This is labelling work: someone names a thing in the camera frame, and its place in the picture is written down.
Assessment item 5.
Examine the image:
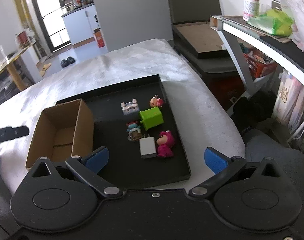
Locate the black shallow tray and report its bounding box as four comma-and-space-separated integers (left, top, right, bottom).
57, 75, 191, 189

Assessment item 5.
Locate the white frame glass desk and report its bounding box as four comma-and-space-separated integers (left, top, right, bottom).
210, 16, 304, 98

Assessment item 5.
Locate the green cube charger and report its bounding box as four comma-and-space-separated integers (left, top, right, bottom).
139, 107, 164, 131

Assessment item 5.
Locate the white USB charger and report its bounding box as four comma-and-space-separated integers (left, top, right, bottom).
139, 134, 157, 159

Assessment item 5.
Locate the small red-dress doll figurine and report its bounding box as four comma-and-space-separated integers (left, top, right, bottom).
149, 95, 164, 108

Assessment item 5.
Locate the white printed tote bag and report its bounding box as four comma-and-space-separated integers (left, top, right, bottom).
272, 70, 304, 133

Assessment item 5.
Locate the orange storage basket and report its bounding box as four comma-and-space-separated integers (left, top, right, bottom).
244, 52, 278, 79

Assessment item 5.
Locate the white kitchen cabinet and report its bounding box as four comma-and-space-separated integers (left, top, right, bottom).
62, 4, 102, 48

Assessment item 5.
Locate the white grey bunny block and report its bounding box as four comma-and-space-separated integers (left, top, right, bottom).
121, 98, 139, 115

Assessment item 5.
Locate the red tin box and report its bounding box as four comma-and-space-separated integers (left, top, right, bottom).
16, 31, 30, 48

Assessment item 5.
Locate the white fluffy blanket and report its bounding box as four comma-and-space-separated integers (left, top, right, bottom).
0, 39, 245, 192

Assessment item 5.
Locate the brown cardboard box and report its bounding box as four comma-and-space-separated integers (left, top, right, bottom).
25, 99, 94, 170

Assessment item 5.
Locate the green plastic bag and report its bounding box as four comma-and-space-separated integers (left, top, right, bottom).
248, 9, 294, 37

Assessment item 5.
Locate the orange cardboard box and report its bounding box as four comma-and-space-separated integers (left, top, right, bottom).
94, 28, 105, 48

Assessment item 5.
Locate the blue red crab figurine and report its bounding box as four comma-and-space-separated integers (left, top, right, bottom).
126, 121, 142, 141

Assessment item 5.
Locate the white pink canister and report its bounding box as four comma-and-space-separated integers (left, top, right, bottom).
243, 0, 260, 22

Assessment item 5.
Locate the black open storage bench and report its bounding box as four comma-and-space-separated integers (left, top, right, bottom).
168, 0, 241, 81

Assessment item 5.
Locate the pink bear figurine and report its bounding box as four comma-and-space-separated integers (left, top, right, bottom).
156, 131, 175, 158

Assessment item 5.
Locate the gold round side table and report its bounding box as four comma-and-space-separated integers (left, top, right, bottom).
0, 44, 42, 91

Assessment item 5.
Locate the pair of dark slippers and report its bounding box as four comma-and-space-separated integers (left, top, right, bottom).
61, 56, 75, 68

